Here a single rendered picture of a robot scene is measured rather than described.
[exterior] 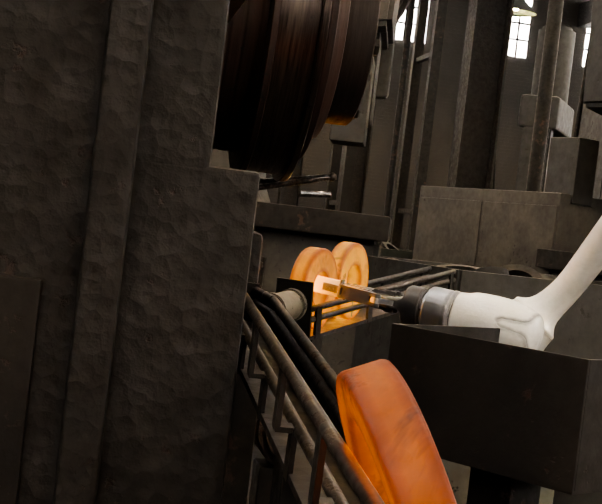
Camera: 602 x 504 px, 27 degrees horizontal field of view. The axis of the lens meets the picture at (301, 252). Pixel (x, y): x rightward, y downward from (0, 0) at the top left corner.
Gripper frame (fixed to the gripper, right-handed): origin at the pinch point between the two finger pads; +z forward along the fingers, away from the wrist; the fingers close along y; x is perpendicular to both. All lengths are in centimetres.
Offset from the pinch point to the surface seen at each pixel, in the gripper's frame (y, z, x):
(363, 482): -143, -68, 1
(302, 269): -6.5, 2.3, 2.5
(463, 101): 798, 259, 109
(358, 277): 18.7, 1.5, 1.5
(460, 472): 30, -24, -33
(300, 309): -9.9, -0.4, -4.4
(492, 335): -62, -51, 4
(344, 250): 10.8, 2.3, 6.6
